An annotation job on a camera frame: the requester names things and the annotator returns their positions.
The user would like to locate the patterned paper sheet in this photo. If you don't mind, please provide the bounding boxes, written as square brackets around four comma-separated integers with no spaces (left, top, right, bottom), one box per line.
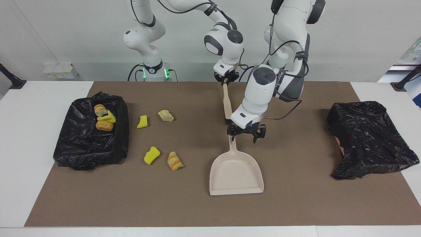
[397,37,421,65]

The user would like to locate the large yellow sponge piece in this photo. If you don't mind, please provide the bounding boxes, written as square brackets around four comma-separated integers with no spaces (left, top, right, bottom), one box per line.
[97,110,116,123]

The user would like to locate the pale yellow bread chunk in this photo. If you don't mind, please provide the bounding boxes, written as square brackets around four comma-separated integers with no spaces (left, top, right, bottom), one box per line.
[158,110,175,122]

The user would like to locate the black base power cable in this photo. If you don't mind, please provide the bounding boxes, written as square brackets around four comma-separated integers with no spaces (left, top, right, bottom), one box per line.
[127,64,145,82]

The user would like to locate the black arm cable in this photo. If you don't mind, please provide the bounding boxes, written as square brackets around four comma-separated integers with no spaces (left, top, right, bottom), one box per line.
[265,20,310,120]
[130,0,249,71]

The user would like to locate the brown table mat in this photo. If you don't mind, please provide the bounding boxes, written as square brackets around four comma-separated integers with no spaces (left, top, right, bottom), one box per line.
[24,81,421,227]

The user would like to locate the beige plastic dustpan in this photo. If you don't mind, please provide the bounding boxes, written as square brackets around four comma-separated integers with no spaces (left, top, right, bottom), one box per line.
[209,135,264,196]

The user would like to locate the white shelf dark edge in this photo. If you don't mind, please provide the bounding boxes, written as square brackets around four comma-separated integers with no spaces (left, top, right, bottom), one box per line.
[388,64,421,71]

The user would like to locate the wavy yellow sponge piece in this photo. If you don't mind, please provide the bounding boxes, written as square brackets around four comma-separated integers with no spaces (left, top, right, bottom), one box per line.
[143,146,161,165]

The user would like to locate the light blue panel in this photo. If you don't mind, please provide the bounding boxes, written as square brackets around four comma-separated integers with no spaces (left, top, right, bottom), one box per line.
[407,75,421,109]

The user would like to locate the large striped croissant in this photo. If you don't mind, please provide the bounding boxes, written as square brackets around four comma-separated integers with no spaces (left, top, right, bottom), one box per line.
[167,151,184,171]

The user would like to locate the white wall socket box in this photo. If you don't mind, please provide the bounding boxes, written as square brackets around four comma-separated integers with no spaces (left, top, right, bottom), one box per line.
[43,63,79,80]

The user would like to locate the black camera stand base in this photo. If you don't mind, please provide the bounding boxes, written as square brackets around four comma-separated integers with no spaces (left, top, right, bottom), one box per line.
[0,63,27,90]
[390,63,421,92]

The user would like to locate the black bag lined pink bin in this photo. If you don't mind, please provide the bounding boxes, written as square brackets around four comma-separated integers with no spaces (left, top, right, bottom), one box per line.
[326,101,420,180]

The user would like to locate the beige hand brush black bristles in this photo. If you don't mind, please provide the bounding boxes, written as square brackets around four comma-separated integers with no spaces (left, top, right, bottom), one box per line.
[223,83,233,121]

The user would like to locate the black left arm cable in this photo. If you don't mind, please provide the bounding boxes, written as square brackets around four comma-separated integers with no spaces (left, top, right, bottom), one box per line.
[265,20,310,120]

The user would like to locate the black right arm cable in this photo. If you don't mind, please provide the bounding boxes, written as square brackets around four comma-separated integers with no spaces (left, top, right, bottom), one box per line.
[130,0,249,71]

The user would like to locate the golden brown bread roll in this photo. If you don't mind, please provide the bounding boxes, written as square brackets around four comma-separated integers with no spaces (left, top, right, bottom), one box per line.
[96,119,114,132]

